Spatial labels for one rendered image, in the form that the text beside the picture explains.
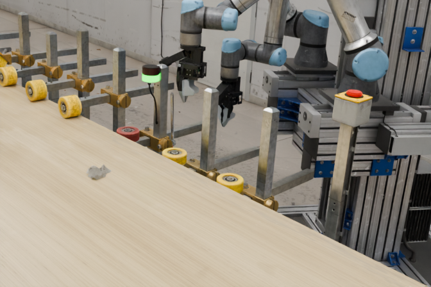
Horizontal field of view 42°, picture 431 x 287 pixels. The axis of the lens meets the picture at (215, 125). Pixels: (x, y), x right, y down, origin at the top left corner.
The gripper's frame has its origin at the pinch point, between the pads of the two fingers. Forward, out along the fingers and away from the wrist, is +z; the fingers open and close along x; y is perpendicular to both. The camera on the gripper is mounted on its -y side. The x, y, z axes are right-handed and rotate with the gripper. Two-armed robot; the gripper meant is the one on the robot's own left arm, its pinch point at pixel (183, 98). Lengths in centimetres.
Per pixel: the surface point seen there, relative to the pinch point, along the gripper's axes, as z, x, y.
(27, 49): 1, 27, -98
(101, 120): 101, 193, -176
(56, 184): 11, -62, -6
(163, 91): -3.8, -7.3, -3.8
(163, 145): 15.5, -10.0, -1.8
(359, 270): 11, -60, 78
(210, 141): 6.8, -16.7, 19.4
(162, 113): 4.2, -7.6, -3.9
